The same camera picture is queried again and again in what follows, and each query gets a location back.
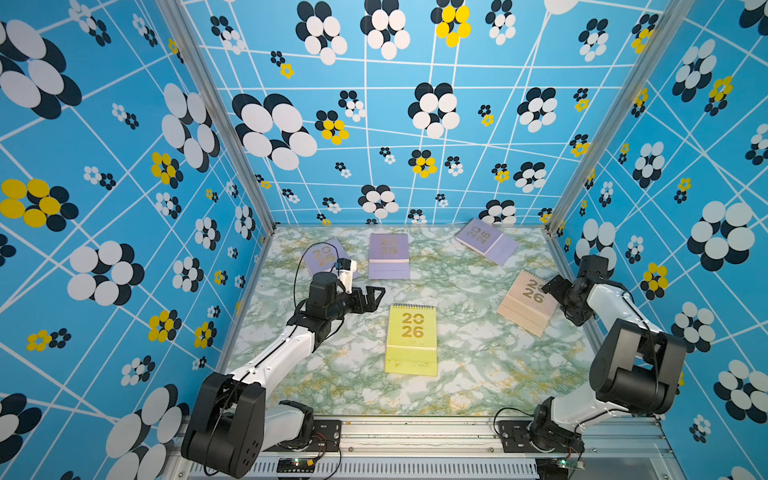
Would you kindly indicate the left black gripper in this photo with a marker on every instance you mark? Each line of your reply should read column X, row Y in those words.
column 371, row 303

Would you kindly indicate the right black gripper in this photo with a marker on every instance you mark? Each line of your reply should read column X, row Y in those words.
column 559, row 284

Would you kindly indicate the green calendar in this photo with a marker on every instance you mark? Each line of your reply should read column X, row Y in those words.
column 411, row 347

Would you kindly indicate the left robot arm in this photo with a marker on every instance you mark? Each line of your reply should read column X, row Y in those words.
column 230, row 424

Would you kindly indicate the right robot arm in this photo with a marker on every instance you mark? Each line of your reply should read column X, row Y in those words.
column 636, row 370

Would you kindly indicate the pink calendar right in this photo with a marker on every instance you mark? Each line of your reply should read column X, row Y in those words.
column 526, row 305

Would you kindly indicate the purple calendar middle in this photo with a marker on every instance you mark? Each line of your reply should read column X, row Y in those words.
column 389, row 257

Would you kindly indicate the purple calendar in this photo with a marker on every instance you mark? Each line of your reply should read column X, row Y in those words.
column 389, row 257
column 488, row 241
column 322, row 256

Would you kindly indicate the purple calendar far left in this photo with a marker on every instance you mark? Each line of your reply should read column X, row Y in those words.
column 322, row 256

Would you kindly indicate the purple calendar far right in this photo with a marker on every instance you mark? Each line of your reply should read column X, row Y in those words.
column 488, row 241

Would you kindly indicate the left circuit board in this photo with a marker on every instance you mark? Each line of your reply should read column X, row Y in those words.
column 296, row 466

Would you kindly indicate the circuit board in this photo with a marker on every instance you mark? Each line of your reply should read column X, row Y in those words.
column 296, row 466
column 558, row 469

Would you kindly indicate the right circuit board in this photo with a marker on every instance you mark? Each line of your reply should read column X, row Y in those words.
column 558, row 469

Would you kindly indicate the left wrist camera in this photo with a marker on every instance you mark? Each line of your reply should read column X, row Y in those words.
column 346, row 269

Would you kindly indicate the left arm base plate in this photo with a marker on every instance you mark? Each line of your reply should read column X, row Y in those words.
column 323, row 436

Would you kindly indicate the aluminium front rail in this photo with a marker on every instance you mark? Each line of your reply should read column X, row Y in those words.
column 387, row 447

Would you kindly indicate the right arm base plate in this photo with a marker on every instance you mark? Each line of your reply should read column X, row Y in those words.
column 524, row 436

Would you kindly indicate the right aluminium corner post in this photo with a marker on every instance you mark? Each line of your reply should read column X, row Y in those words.
column 670, row 22

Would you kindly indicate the aluminium corner post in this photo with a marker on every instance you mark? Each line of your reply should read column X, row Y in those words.
column 670, row 22
column 175, row 17

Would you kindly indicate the left aluminium corner post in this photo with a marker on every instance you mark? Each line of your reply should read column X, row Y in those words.
column 175, row 17

